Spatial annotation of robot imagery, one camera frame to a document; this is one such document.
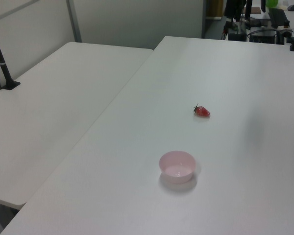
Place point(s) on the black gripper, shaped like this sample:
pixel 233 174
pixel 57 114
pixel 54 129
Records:
pixel 233 9

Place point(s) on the red toy strawberry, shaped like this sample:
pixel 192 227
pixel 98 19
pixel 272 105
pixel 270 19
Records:
pixel 202 111

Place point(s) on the pink plastic bowl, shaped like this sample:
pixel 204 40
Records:
pixel 177 171

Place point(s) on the wooden cabinet panel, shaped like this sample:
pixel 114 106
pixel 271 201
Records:
pixel 214 8

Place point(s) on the brown flat board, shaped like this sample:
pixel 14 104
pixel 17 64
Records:
pixel 255 10

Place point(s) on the black equipment box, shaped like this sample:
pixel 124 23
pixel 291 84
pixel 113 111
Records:
pixel 263 36

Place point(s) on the green round ball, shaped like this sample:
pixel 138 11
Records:
pixel 272 2

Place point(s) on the grey computer mouse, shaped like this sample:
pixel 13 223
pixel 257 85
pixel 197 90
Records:
pixel 292 7

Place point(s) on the black camera stand pole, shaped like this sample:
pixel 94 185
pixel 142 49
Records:
pixel 0 56

